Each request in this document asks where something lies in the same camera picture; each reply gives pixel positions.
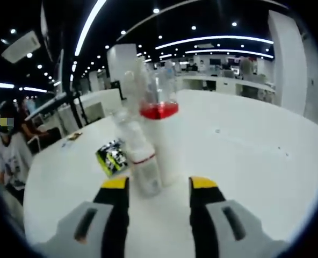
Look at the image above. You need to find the small clear-cap skincare bottle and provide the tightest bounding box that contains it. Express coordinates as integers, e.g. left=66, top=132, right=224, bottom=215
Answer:
left=111, top=108, right=162, bottom=199

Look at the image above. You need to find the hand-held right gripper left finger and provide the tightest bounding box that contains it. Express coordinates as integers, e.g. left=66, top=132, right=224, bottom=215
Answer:
left=37, top=176, right=130, bottom=258

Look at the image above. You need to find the white low desk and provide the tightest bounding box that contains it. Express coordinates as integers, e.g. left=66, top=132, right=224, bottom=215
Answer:
left=75, top=88, right=122, bottom=122

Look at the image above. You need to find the long ceiling light strip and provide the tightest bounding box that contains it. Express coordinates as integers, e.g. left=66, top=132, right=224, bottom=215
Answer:
left=74, top=0, right=108, bottom=57

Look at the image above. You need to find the ceiling air conditioner unit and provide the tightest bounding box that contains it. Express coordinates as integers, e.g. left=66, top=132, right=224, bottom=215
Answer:
left=1, top=30, right=41, bottom=65

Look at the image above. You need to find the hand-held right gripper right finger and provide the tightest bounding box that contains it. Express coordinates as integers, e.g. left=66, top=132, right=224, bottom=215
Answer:
left=188, top=176, right=290, bottom=258

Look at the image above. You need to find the green skincare sachet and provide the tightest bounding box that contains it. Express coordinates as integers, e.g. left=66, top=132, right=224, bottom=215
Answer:
left=95, top=138, right=132, bottom=177

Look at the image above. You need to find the long white office desk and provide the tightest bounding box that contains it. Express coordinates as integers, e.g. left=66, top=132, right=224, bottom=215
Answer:
left=175, top=74, right=277, bottom=101

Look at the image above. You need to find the black stand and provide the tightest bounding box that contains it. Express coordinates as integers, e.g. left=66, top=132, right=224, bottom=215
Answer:
left=55, top=48, right=89, bottom=129

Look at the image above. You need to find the white red-collar skincare bottle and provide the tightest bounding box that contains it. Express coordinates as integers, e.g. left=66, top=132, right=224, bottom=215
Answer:
left=138, top=76, right=180, bottom=189

